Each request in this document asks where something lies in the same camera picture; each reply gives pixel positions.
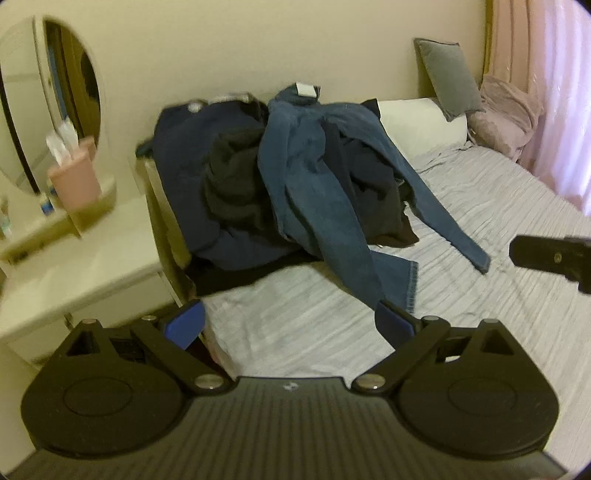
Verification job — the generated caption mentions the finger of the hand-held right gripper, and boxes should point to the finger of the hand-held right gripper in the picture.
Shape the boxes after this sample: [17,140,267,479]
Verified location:
[509,234,591,295]

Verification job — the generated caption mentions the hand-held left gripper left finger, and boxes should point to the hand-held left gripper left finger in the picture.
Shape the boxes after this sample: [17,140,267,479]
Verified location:
[65,300,232,394]

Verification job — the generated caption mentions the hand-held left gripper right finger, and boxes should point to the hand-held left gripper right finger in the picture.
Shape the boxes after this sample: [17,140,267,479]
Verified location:
[351,301,525,393]

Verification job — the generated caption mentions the blue denim jeans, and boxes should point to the blue denim jeans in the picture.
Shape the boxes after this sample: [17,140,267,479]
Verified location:
[257,83,491,315]

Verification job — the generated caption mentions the grey striped bedsheet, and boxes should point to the grey striped bedsheet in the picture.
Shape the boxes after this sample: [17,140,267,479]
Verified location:
[198,141,591,379]

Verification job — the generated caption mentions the cream bed headboard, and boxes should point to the cream bed headboard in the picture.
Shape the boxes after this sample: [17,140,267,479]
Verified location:
[134,143,199,305]

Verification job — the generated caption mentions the white vanity table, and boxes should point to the white vanity table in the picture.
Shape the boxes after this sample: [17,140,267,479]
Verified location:
[0,175,185,365]

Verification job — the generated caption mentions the black garment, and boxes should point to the black garment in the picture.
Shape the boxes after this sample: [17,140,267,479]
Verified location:
[323,98,420,247]
[203,127,282,229]

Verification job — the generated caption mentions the pink blanket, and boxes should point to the pink blanket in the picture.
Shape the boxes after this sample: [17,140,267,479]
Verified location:
[467,75,544,162]

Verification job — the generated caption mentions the pink curtain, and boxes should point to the pink curtain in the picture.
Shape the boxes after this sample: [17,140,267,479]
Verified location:
[489,0,591,213]

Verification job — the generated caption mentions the navy blue garment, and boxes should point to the navy blue garment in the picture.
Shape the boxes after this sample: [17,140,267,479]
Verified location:
[136,99,324,273]

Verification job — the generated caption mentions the white pillow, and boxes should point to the white pillow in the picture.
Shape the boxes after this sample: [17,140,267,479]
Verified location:
[378,98,469,158]

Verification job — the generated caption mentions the small blue-labelled bottle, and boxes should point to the small blue-labelled bottle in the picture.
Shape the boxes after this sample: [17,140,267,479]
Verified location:
[39,180,58,215]

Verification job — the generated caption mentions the grey cushion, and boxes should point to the grey cushion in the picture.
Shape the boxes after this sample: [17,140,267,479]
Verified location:
[413,38,483,121]

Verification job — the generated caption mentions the white packets in cup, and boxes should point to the white packets in cup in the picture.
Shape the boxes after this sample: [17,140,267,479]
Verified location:
[46,115,81,164]

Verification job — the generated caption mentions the oval white-framed mirror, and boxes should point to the oval white-framed mirror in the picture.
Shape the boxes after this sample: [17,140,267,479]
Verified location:
[0,14,109,199]

